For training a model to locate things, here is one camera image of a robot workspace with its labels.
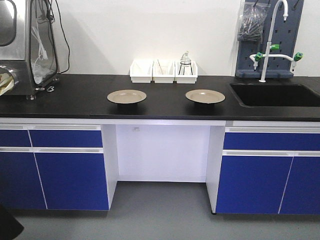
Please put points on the beige round plate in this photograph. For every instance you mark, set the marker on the beige round plate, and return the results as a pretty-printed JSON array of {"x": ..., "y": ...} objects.
[
  {"x": 126, "y": 97},
  {"x": 205, "y": 97}
]

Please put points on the right white plastic bin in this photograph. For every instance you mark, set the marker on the right white plastic bin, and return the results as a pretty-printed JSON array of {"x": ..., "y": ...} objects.
[{"x": 186, "y": 79}]

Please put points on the white plastic bin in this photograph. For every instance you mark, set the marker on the white plastic bin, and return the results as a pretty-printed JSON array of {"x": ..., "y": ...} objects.
[
  {"x": 141, "y": 71},
  {"x": 164, "y": 79},
  {"x": 186, "y": 79}
]

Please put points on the middle white plastic bin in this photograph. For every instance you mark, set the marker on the middle white plastic bin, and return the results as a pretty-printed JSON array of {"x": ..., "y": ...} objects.
[{"x": 164, "y": 79}]

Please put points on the left white plastic bin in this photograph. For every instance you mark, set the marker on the left white plastic bin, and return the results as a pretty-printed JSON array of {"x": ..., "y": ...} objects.
[{"x": 141, "y": 71}]

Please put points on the glass beaker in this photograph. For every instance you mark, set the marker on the glass beaker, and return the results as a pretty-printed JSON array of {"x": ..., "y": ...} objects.
[{"x": 166, "y": 68}]

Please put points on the red glass stirring rod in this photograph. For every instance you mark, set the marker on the red glass stirring rod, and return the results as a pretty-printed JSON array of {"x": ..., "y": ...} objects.
[{"x": 160, "y": 67}]

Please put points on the glass alcohol lamp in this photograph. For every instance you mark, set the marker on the glass alcohol lamp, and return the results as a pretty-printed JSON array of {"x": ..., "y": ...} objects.
[{"x": 185, "y": 60}]

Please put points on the black lab sink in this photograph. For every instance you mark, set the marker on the black lab sink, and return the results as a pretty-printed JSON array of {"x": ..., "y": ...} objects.
[{"x": 270, "y": 95}]

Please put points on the right blue cabinet unit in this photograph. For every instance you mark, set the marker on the right blue cabinet unit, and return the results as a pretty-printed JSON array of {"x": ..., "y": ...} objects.
[{"x": 270, "y": 170}]

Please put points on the blue cabinet unit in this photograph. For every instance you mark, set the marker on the blue cabinet unit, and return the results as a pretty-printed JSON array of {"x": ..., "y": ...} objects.
[
  {"x": 53, "y": 168},
  {"x": 270, "y": 170}
]

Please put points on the white gooseneck lab faucet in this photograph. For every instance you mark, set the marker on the white gooseneck lab faucet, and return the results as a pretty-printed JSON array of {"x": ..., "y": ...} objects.
[{"x": 258, "y": 56}]

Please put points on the left blue cabinet unit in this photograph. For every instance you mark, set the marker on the left blue cabinet unit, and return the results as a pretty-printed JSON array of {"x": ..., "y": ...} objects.
[{"x": 53, "y": 168}]

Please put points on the plastic bag of pegs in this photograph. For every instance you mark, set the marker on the plastic bag of pegs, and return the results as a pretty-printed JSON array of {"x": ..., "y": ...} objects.
[{"x": 252, "y": 20}]

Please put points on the stainless steel glove box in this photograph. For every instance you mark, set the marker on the stainless steel glove box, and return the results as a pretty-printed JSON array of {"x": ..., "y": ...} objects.
[{"x": 28, "y": 58}]

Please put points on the blue pegboard drying rack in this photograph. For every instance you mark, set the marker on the blue pegboard drying rack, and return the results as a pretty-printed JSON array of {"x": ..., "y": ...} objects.
[{"x": 284, "y": 38}]

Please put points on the black wire tripod stand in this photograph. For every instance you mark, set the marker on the black wire tripod stand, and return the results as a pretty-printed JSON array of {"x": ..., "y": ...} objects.
[{"x": 185, "y": 69}]

